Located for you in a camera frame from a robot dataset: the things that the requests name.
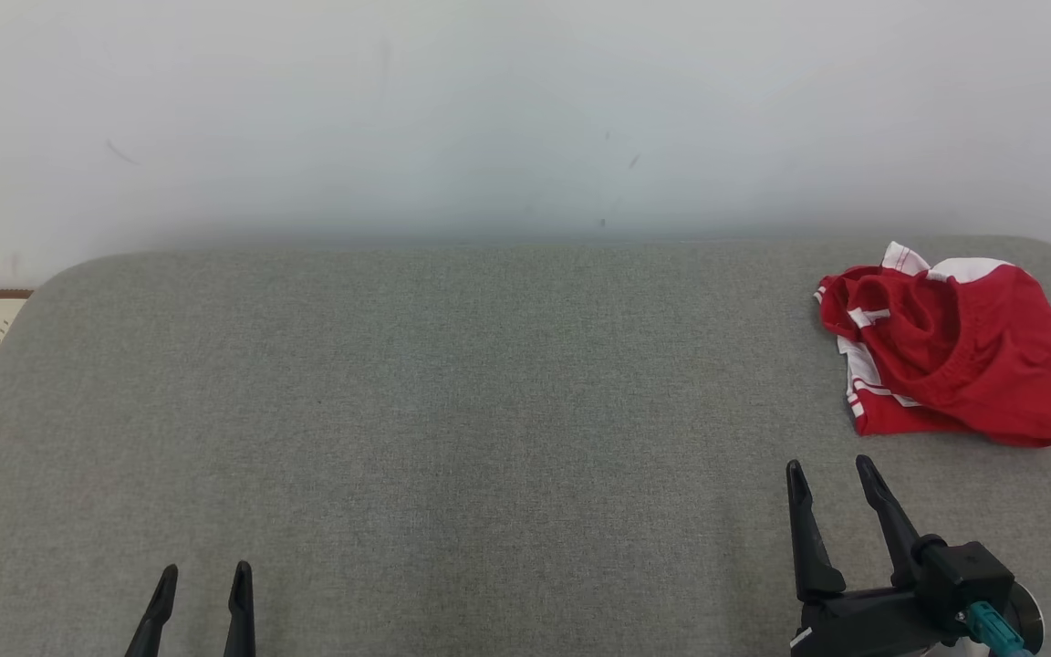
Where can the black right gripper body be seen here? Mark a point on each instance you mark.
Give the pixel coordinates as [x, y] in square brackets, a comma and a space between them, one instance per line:
[863, 625]

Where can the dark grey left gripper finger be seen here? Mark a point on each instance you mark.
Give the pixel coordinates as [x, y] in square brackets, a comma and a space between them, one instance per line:
[241, 620]
[153, 620]

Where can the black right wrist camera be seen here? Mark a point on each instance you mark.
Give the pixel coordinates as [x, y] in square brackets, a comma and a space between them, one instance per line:
[968, 575]

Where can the red jersey with number 23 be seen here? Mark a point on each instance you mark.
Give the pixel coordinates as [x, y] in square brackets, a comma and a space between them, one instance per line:
[890, 422]

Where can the red shorts with white stripe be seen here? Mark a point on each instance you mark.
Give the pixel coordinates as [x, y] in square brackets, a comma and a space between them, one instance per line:
[963, 338]

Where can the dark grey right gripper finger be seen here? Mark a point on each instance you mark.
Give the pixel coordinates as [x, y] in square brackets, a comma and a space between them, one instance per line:
[895, 538]
[810, 557]

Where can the grey fabric sofa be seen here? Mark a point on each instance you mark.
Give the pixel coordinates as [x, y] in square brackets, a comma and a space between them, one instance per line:
[489, 438]

